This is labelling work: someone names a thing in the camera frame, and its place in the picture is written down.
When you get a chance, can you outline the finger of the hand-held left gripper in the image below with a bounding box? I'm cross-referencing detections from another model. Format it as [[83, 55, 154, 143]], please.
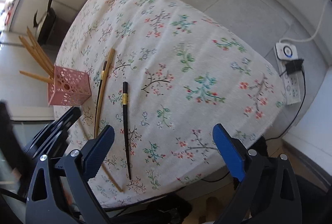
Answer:
[[23, 106, 82, 162]]

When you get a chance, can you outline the white cable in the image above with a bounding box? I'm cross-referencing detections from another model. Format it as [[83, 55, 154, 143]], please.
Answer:
[[280, 0, 328, 44]]

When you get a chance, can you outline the pink perforated chopstick holder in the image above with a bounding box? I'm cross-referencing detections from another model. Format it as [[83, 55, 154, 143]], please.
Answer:
[[47, 65, 92, 107]]

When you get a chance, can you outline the white plug with blue ring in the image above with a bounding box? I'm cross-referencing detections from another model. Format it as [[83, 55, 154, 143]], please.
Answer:
[[275, 43, 298, 61]]

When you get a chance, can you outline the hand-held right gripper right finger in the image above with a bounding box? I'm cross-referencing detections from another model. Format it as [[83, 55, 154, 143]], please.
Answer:
[[212, 123, 303, 224]]

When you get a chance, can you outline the black cable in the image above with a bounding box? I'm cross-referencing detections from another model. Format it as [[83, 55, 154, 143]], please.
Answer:
[[265, 71, 307, 140]]

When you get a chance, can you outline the bunch of bamboo chopsticks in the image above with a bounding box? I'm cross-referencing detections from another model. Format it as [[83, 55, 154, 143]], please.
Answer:
[[19, 26, 55, 84]]

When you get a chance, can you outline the single bamboo chopstick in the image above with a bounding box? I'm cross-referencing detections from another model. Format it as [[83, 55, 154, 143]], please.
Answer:
[[94, 48, 116, 138], [102, 162, 124, 193]]

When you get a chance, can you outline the black power adapter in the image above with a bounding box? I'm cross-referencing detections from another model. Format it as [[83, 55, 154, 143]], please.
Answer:
[[285, 58, 304, 74]]

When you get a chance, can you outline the floral tablecloth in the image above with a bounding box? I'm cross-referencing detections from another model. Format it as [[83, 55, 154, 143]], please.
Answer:
[[53, 0, 287, 209]]

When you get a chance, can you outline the white power strip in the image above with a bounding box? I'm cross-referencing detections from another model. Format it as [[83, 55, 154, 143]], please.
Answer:
[[277, 58, 303, 106]]

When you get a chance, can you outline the metal wok lid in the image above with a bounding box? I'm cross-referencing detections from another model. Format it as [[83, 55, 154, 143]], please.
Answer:
[[33, 10, 50, 35]]

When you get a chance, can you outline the black chopstick with gold band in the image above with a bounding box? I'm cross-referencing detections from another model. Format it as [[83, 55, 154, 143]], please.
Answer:
[[122, 81, 132, 180], [95, 61, 107, 134]]

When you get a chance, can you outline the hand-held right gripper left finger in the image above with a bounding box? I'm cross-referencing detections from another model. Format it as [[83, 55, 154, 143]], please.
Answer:
[[25, 125, 115, 224]]

